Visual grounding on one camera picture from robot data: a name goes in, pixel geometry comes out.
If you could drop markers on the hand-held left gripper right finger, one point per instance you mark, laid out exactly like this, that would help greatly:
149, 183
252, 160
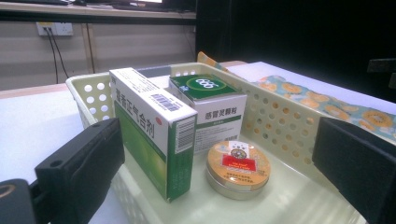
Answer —
358, 168

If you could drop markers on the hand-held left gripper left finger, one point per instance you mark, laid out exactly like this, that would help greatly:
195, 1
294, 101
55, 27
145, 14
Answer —
84, 174

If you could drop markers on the orange-print fabric bag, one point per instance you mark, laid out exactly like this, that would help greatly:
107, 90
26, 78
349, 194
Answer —
327, 102

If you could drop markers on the tall green white medicine box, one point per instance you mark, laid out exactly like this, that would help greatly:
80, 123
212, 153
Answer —
140, 124

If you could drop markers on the pale yellow perforated plastic basket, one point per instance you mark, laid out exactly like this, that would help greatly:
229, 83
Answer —
280, 193

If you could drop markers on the round orange-lidded metal tin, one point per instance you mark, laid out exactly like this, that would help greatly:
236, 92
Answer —
238, 174

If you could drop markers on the short green white medicine box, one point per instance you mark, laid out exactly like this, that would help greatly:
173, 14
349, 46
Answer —
218, 118

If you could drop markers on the black curtain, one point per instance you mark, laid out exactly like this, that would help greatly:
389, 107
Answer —
295, 31

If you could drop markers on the white wall socket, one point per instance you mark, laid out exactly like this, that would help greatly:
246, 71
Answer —
59, 28

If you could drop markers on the long wall shelf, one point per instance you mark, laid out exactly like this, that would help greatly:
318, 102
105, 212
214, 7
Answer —
93, 11

